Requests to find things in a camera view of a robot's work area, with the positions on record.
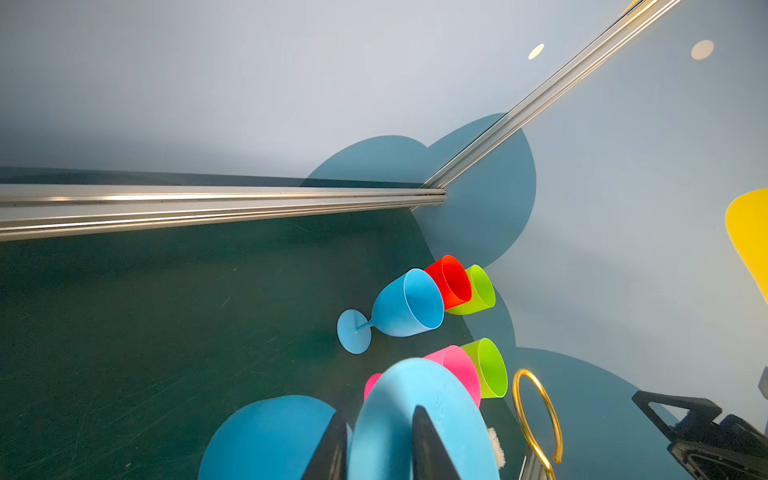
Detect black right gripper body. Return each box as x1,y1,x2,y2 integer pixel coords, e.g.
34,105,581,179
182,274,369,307
668,413,767,479

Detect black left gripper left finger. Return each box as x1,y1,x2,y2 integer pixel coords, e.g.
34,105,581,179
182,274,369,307
301,413,348,480

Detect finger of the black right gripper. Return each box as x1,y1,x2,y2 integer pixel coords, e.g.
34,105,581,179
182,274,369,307
631,390,724,445

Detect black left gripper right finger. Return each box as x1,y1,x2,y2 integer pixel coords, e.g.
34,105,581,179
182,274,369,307
411,405,460,480

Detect blue wine glass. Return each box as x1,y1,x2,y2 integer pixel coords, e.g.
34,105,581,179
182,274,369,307
337,268,444,354
198,391,499,479

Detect green wine glass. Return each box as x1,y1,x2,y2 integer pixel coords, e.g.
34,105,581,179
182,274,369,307
461,338,509,399
447,265,496,315

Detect pink wine glass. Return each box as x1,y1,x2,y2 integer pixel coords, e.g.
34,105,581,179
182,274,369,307
363,345,482,410

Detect red wine glass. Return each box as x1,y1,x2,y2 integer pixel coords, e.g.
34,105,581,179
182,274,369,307
425,255,472,311

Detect white cleaning brush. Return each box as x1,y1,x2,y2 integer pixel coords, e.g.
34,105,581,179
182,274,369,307
487,427,506,470

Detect gold wire glass rack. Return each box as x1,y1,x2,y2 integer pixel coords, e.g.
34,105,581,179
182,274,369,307
512,368,564,480

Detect horizontal aluminium back rail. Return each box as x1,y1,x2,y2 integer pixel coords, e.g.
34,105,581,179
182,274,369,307
1,184,448,242

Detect right aluminium corner post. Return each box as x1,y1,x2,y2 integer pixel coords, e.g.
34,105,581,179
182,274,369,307
423,0,680,189

